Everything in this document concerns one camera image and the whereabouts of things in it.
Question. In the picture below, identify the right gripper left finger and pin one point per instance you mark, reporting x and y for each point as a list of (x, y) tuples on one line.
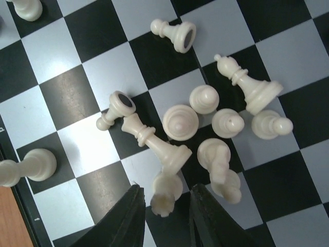
[(123, 225)]

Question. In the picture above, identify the lying white pawn dark base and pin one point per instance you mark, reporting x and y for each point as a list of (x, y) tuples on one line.
[(181, 35)]

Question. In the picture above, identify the white bishop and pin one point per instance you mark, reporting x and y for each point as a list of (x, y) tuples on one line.
[(258, 94), (180, 122)]

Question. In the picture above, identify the standing white bishop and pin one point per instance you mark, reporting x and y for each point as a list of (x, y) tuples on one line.
[(180, 122)]

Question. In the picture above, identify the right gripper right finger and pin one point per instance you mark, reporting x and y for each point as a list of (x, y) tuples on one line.
[(211, 225)]

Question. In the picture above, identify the white pawn piece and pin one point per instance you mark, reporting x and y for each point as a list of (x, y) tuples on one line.
[(29, 10)]

